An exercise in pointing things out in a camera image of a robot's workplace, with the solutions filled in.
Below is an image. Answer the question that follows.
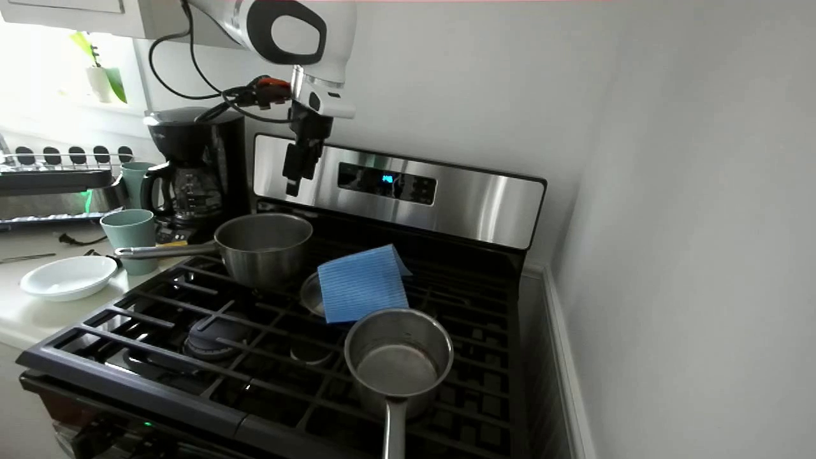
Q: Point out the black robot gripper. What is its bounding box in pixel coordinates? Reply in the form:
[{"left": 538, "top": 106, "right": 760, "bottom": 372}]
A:
[{"left": 281, "top": 106, "right": 337, "bottom": 198}]

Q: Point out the large silver pot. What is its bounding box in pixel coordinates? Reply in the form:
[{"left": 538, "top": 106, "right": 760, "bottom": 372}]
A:
[{"left": 110, "top": 211, "right": 315, "bottom": 293}]

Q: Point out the blue fabric cloth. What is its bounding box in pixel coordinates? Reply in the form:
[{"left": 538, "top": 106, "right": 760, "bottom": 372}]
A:
[{"left": 315, "top": 242, "right": 412, "bottom": 327}]

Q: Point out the black coffee maker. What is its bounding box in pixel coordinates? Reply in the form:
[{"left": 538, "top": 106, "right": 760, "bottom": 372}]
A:
[{"left": 139, "top": 113, "right": 250, "bottom": 245}]

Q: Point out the teal canister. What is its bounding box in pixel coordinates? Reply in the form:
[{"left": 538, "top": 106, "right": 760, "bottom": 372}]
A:
[{"left": 120, "top": 161, "right": 154, "bottom": 211}]

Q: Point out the teal mug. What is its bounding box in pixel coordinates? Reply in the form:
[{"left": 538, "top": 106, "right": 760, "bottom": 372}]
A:
[{"left": 98, "top": 206, "right": 162, "bottom": 277}]

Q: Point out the small silver saucepan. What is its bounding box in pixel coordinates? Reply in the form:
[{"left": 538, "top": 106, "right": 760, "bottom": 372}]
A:
[{"left": 342, "top": 305, "right": 456, "bottom": 459}]

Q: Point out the green potted plant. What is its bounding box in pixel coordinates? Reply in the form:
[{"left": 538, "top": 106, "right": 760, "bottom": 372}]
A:
[{"left": 68, "top": 30, "right": 129, "bottom": 106}]

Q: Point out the metal dish rack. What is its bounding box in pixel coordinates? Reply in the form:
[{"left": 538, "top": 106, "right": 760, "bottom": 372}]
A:
[{"left": 0, "top": 141, "right": 126, "bottom": 233}]

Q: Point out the white bowl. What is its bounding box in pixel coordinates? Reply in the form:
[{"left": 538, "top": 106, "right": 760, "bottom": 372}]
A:
[{"left": 17, "top": 252, "right": 120, "bottom": 305}]

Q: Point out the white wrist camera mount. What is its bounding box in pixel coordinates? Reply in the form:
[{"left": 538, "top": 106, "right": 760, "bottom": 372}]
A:
[{"left": 287, "top": 66, "right": 360, "bottom": 122}]

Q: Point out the black wire dish rack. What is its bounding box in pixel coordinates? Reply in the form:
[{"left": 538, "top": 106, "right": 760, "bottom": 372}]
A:
[{"left": 15, "top": 129, "right": 547, "bottom": 459}]

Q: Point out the black cable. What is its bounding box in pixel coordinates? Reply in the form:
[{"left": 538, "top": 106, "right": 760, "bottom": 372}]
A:
[{"left": 144, "top": 0, "right": 295, "bottom": 127}]

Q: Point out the white wall cabinet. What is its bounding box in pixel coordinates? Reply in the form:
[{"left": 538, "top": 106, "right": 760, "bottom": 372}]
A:
[{"left": 0, "top": 0, "right": 187, "bottom": 40}]

